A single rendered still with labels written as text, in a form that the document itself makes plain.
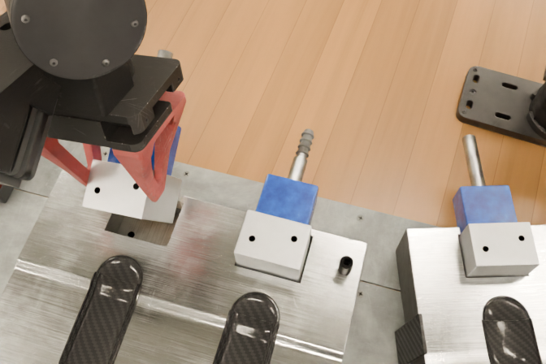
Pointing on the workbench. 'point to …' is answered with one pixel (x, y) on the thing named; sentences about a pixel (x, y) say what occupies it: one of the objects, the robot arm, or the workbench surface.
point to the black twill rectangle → (411, 340)
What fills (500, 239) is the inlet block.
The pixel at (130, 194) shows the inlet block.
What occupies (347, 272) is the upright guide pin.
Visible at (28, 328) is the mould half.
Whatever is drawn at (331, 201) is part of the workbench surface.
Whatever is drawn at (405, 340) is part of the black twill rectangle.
